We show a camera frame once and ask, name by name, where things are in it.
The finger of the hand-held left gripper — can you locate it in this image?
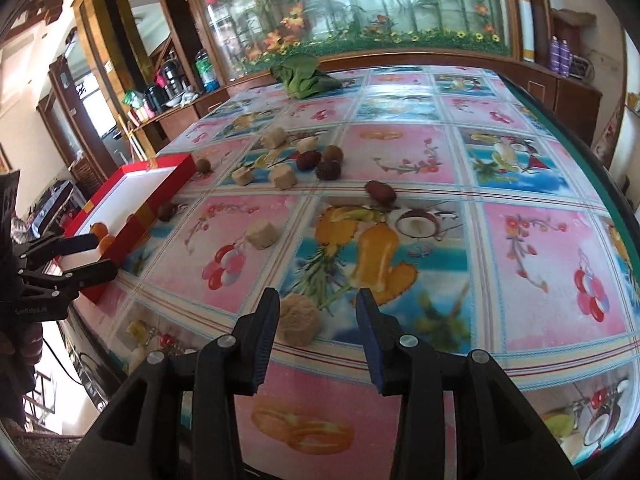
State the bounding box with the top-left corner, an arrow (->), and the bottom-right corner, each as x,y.
20,233 -> 100,268
19,259 -> 119,295

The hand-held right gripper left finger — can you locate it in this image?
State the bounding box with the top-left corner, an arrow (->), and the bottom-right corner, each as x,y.
60,287 -> 281,480

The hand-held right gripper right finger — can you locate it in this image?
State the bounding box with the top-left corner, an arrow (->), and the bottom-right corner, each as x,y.
355,287 -> 581,480

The round brown cake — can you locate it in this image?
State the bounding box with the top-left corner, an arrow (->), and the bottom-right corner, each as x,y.
276,294 -> 321,347

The red box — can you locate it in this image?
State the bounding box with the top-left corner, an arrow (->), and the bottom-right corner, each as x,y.
59,152 -> 196,305

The dark furniture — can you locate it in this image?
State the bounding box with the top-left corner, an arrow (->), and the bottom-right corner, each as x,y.
30,180 -> 83,233

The printed fruit tablecloth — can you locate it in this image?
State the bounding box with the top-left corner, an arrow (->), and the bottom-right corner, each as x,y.
107,65 -> 636,480

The black thermos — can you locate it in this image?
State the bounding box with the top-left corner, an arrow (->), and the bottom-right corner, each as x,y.
159,60 -> 183,101

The wooden shelf counter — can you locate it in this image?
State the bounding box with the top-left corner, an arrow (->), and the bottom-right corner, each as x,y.
127,85 -> 231,147

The tall wooden cabinet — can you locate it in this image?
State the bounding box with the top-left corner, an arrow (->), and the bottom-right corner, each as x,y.
72,0 -> 166,161

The green label plastic bottle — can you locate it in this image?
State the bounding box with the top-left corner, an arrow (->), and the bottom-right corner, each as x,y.
192,49 -> 217,93

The green leafy vegetable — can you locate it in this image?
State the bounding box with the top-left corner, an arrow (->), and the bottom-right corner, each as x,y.
270,54 -> 342,101

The wooden sideboard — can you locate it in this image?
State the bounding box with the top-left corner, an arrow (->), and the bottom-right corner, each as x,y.
500,60 -> 603,147

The wooden floral glass cabinet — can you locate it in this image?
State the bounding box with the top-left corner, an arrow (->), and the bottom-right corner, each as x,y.
175,0 -> 531,92

